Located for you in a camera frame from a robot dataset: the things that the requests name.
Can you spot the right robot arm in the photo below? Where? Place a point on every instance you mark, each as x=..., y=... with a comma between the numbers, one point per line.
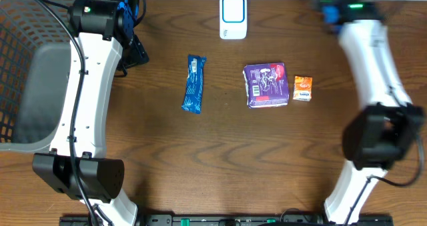
x=388, y=122

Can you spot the grey plastic mesh basket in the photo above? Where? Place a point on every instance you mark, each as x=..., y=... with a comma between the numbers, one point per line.
x=35, y=63

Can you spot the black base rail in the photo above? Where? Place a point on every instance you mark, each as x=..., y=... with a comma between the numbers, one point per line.
x=287, y=219

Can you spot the blue snack bar wrapper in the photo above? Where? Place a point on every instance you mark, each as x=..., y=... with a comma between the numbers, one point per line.
x=194, y=84

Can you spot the red purple snack packet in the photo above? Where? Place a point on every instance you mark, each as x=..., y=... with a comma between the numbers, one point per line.
x=266, y=85

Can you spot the small orange snack packet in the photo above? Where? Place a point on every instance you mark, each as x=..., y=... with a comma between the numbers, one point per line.
x=302, y=88

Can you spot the white barcode scanner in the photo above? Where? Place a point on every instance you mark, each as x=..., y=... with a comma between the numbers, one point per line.
x=233, y=19

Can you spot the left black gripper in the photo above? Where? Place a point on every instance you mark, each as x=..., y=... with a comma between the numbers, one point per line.
x=135, y=52

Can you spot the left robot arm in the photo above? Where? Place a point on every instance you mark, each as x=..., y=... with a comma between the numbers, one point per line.
x=103, y=41

